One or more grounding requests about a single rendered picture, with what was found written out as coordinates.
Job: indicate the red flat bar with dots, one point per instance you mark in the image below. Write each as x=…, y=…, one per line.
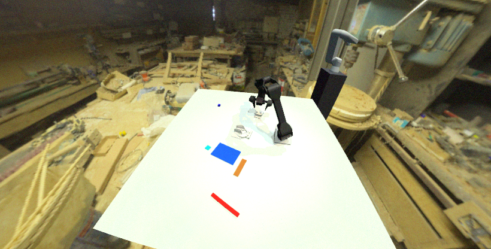
x=233, y=211

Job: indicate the orange flat bar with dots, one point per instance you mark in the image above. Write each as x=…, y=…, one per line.
x=240, y=167

